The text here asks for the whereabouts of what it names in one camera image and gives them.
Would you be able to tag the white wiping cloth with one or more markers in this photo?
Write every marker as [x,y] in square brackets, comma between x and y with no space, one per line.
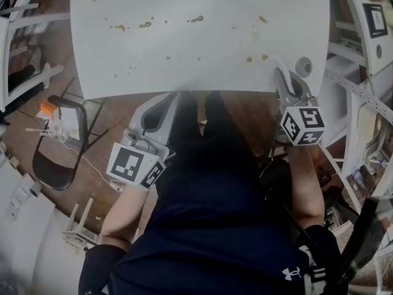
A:
[281,62]

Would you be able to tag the person's black trousers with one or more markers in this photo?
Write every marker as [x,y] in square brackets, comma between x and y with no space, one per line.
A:
[215,134]

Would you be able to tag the person's right forearm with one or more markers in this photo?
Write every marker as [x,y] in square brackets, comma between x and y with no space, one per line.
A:
[307,183]

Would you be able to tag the small white camera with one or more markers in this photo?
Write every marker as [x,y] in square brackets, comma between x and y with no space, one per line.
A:
[35,190]

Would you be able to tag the white papers on chair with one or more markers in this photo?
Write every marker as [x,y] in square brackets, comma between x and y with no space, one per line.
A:
[70,118]

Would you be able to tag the black framed picture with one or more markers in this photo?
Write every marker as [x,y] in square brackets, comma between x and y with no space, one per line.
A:
[375,20]

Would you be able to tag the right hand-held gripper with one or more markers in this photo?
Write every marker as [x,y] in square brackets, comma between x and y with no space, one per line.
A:
[302,124]

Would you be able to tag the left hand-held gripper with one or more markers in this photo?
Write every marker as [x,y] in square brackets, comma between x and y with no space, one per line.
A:
[129,164]

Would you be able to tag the white shelf unit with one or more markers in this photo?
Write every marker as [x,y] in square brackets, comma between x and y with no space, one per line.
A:
[337,118]

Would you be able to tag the small white side table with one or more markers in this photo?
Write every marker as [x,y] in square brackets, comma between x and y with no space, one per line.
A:
[4,57]

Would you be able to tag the black folding chair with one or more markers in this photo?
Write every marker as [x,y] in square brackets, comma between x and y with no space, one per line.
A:
[52,171]

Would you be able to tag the white desk with grommet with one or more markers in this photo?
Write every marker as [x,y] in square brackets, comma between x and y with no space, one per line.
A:
[380,57]

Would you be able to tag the person's navy shirt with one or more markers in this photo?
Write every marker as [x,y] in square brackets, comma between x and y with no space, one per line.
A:
[215,226]

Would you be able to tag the white stained table top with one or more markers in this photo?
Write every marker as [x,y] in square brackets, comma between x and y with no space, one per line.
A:
[199,51]

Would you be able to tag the black office chair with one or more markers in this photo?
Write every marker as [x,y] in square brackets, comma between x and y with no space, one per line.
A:
[368,226]

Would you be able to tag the white wooden stool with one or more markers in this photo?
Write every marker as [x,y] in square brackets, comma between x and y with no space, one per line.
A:
[80,232]

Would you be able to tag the person's left forearm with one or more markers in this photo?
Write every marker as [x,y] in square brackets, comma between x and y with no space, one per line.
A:
[122,214]

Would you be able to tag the orange box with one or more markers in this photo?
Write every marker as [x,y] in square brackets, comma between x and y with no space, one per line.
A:
[49,111]

